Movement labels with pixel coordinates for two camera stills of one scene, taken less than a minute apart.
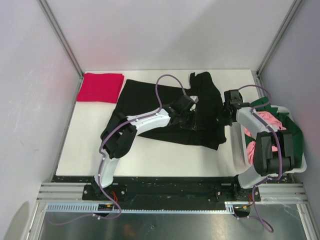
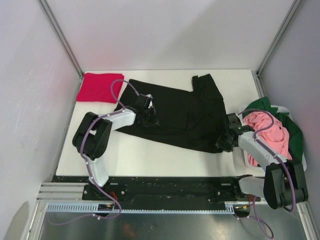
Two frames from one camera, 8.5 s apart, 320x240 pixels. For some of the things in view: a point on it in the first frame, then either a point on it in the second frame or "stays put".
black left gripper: x=191 y=124 -> x=154 y=121
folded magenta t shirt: x=100 y=87 stays put
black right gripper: x=220 y=119 -> x=220 y=143
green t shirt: x=263 y=105 stays put
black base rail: x=163 y=189 stays put
